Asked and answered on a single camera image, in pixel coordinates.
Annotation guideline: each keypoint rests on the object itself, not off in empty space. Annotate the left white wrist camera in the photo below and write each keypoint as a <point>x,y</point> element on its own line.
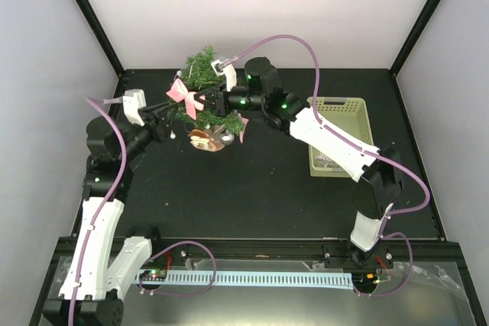
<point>133,101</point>

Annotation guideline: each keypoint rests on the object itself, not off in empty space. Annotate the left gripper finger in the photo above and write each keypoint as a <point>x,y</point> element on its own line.
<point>168,115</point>
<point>162,106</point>

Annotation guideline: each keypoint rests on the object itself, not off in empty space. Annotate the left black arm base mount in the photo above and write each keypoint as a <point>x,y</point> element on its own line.
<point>156,257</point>

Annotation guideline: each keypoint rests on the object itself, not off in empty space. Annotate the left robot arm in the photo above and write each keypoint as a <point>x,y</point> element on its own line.
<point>96,283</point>

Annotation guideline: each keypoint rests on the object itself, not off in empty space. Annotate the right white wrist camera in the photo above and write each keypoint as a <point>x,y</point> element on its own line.
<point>226,69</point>

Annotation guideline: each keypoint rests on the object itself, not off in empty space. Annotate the gingerbread figure ornament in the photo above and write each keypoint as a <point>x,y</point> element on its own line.
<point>201,140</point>

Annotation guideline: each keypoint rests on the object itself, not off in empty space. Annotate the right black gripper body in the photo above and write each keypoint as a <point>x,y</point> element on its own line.
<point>225,105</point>

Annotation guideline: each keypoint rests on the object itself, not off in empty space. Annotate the silver ball ornament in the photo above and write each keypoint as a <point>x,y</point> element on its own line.
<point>227,138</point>

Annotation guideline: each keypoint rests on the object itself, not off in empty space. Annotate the silver star ornament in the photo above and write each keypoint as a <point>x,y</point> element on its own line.
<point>323,162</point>

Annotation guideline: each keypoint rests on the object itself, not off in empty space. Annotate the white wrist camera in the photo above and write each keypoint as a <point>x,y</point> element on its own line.
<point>226,69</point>
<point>133,101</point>

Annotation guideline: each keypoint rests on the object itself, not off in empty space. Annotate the white slotted cable duct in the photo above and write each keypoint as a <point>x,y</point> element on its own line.
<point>245,278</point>

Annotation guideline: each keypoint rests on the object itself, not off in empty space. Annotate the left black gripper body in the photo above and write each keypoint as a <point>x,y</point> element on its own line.
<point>158,133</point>

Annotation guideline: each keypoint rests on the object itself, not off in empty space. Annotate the pink felt bow ornament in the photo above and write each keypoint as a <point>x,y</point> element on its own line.
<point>178,92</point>

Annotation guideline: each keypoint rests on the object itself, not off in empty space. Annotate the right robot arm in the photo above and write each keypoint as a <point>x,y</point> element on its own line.
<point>379,181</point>

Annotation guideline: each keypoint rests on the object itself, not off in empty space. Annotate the pink paper ornament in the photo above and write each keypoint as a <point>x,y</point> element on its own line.
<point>243,124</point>

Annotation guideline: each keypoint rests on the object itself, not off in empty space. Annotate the yellow-green plastic basket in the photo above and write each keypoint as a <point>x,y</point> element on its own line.
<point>351,115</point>

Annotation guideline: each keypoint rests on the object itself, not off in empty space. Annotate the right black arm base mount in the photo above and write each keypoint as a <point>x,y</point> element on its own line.
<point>348,256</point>

